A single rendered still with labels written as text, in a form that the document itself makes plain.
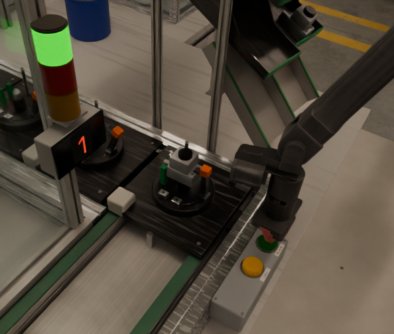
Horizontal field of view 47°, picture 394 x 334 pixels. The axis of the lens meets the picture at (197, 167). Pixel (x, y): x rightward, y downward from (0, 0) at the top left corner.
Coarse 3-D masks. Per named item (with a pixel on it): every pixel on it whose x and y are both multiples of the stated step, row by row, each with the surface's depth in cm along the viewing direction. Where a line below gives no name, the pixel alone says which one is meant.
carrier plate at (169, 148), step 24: (168, 144) 112; (144, 168) 106; (216, 168) 107; (144, 192) 100; (216, 192) 101; (240, 192) 102; (120, 216) 97; (144, 216) 95; (168, 216) 96; (216, 216) 96; (168, 240) 92; (192, 240) 92
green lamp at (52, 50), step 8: (32, 32) 61; (56, 32) 61; (64, 32) 62; (40, 40) 61; (48, 40) 61; (56, 40) 61; (64, 40) 62; (40, 48) 62; (48, 48) 62; (56, 48) 62; (64, 48) 63; (40, 56) 63; (48, 56) 63; (56, 56) 63; (64, 56) 64; (72, 56) 66; (48, 64) 64; (56, 64) 64
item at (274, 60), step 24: (192, 0) 98; (216, 0) 94; (240, 0) 105; (264, 0) 101; (216, 24) 97; (240, 24) 101; (264, 24) 104; (240, 48) 96; (264, 48) 101; (288, 48) 103; (264, 72) 95
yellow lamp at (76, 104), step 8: (48, 96) 68; (56, 96) 67; (64, 96) 68; (72, 96) 69; (48, 104) 69; (56, 104) 68; (64, 104) 68; (72, 104) 69; (48, 112) 71; (56, 112) 69; (64, 112) 69; (72, 112) 70; (80, 112) 72; (56, 120) 71; (64, 120) 70
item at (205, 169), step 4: (204, 164) 93; (196, 168) 94; (200, 168) 92; (204, 168) 92; (208, 168) 92; (196, 172) 93; (200, 172) 92; (204, 172) 91; (208, 172) 91; (204, 176) 92; (208, 176) 92; (204, 180) 93; (208, 180) 94; (204, 184) 94; (208, 184) 95; (204, 188) 95; (200, 192) 96; (204, 192) 95
